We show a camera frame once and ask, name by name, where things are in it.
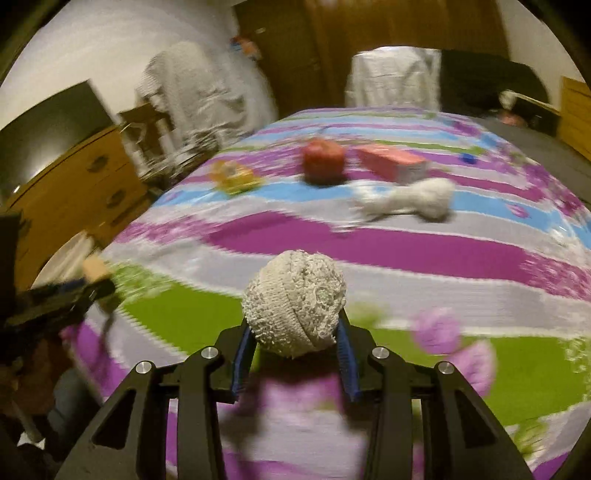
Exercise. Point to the orange hanging ornament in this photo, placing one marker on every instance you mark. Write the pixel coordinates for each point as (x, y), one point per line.
(247, 46)

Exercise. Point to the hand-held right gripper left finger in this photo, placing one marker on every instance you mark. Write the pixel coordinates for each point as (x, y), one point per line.
(242, 364)

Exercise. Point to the red round fruit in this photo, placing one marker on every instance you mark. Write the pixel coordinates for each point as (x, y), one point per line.
(323, 161)

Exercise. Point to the dark cloth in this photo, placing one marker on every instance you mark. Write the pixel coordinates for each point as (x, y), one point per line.
(485, 83)

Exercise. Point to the wooden side cabinet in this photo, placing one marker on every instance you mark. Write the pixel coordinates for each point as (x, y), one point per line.
(577, 115)

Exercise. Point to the small tan box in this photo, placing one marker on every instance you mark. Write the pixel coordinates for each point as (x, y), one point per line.
(96, 268)

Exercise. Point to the wooden wardrobe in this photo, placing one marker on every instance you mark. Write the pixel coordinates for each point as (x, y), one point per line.
(314, 55)

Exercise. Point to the striped colourful bedsheet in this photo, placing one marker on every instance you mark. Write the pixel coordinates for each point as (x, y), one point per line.
(369, 258)

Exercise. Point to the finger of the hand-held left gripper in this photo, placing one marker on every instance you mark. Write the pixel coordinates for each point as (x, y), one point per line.
(74, 295)

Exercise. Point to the black television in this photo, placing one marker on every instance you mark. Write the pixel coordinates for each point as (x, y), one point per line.
(51, 134)

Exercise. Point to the pink red box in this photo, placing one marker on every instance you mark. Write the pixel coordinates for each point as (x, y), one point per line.
(392, 161)

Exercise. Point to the long white foam net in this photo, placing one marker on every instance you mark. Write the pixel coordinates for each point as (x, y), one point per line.
(415, 198)

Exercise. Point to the wooden dresser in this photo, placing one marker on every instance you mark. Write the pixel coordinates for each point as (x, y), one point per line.
(78, 184)

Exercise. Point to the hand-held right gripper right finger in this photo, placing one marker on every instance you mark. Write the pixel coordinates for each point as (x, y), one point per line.
(348, 369)

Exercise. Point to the round white foam net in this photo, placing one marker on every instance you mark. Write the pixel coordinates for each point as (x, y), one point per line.
(295, 302)

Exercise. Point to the white hanging garment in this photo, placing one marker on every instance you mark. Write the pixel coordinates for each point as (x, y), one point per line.
(203, 92)

